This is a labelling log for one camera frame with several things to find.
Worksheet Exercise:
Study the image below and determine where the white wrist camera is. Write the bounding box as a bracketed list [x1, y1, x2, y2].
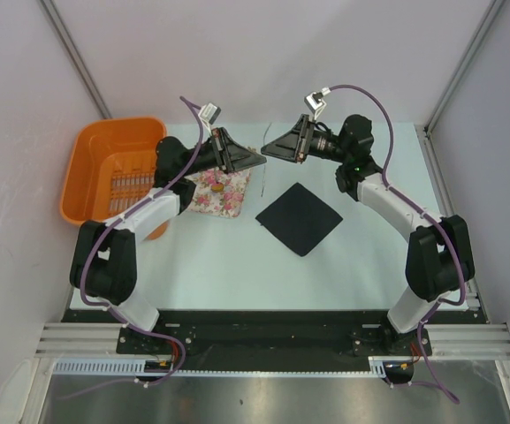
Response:
[304, 87, 331, 122]
[198, 102, 221, 125]

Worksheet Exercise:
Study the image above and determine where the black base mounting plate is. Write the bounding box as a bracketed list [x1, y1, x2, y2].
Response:
[62, 308, 488, 372]

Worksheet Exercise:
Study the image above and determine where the aluminium front rail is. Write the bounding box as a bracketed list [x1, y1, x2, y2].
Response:
[34, 322, 121, 359]

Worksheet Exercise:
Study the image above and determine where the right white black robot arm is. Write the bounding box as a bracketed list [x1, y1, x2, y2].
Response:
[262, 114, 475, 354]

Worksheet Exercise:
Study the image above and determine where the silver fork wooden handle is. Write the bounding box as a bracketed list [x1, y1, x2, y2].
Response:
[259, 123, 274, 198]

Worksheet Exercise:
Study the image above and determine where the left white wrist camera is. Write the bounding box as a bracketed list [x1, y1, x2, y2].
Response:
[198, 102, 221, 125]

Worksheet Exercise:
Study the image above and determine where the floral patterned tray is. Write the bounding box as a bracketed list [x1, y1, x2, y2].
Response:
[186, 169, 251, 218]

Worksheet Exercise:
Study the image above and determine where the iridescent gold spoon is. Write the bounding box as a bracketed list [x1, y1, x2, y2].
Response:
[210, 170, 225, 193]

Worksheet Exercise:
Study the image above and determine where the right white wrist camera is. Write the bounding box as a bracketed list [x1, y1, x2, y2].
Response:
[304, 87, 331, 122]

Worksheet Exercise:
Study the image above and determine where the orange plastic basket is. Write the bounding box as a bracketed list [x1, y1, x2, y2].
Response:
[60, 117, 167, 226]

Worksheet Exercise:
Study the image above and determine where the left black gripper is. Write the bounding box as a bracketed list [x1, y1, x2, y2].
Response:
[180, 128, 265, 178]

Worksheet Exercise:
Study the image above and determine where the black paper napkin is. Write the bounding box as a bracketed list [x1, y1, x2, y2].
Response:
[255, 183, 343, 257]

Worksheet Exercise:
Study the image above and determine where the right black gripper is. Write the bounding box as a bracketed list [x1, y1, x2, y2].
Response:
[262, 115, 350, 163]

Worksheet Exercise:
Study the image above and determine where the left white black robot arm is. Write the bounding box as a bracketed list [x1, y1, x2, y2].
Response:
[69, 127, 266, 353]

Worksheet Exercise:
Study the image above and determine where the white slotted cable duct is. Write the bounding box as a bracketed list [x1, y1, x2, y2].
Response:
[53, 357, 149, 375]

